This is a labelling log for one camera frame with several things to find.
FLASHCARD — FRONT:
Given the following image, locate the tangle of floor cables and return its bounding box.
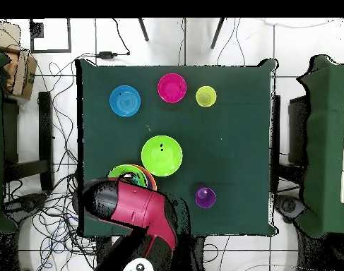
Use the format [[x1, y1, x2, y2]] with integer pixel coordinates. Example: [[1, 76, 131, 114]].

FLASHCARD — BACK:
[[1, 60, 119, 271]]

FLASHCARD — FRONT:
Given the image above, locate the cardboard box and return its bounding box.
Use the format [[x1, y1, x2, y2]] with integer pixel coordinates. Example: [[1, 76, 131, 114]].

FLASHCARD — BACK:
[[0, 22, 38, 100]]

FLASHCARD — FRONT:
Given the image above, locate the large orange bowl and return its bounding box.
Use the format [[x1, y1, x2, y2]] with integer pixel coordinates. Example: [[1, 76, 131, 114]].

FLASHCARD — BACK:
[[130, 164, 158, 191]]

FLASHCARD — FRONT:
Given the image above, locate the yellow ribbed cup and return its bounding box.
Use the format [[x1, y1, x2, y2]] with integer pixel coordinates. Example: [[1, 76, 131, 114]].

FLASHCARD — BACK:
[[195, 85, 218, 108]]

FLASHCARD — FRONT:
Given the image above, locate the black power adapter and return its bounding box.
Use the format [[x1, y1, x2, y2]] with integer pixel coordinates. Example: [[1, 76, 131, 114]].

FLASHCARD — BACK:
[[97, 51, 118, 60]]

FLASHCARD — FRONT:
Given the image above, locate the red bowl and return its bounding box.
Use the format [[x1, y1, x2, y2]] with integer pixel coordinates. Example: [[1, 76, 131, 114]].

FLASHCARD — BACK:
[[157, 73, 188, 104]]

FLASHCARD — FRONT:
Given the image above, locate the black bench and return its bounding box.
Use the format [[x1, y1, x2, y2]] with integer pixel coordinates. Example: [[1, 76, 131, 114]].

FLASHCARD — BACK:
[[3, 91, 54, 193]]

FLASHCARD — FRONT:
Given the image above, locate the purple cup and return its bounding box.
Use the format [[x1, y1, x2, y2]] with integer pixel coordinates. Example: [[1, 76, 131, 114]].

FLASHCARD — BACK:
[[195, 186, 217, 209]]

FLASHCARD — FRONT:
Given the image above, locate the black stand leg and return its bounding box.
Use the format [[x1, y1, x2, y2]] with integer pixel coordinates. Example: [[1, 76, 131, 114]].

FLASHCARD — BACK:
[[210, 18, 225, 49], [137, 18, 150, 42]]

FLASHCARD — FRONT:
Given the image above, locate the large green bowl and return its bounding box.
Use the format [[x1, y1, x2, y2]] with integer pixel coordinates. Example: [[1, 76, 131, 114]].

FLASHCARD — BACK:
[[141, 135, 184, 177], [107, 164, 149, 188]]

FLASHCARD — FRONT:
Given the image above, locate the purple bowl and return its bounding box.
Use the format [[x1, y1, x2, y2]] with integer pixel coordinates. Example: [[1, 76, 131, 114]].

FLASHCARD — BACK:
[[140, 167, 156, 191]]

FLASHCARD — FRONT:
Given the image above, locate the dark green tablecloth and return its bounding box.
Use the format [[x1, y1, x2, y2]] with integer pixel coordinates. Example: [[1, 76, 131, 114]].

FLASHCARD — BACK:
[[75, 58, 278, 238]]

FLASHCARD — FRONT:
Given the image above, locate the grey chair base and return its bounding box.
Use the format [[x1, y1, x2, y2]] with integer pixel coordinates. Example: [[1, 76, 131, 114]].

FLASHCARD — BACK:
[[273, 194, 307, 224]]

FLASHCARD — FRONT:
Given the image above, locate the blue bowl with ribbed bottom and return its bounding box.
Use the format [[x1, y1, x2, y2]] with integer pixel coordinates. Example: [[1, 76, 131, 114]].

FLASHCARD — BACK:
[[109, 85, 142, 118]]

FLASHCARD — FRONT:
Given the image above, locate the black base with knob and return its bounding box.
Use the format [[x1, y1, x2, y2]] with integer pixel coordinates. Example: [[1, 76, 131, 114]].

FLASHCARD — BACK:
[[3, 193, 49, 224]]

